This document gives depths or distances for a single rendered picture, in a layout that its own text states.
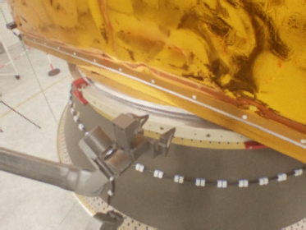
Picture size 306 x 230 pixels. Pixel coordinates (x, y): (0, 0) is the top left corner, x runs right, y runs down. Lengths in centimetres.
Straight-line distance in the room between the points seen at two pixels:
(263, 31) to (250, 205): 69
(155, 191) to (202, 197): 19
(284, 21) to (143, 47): 38
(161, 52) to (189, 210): 62
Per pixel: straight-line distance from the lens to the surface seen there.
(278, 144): 61
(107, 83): 87
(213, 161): 80
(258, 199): 94
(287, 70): 45
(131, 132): 49
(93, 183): 51
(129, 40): 66
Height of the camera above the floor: 219
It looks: 41 degrees down
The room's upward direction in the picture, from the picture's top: 5 degrees counter-clockwise
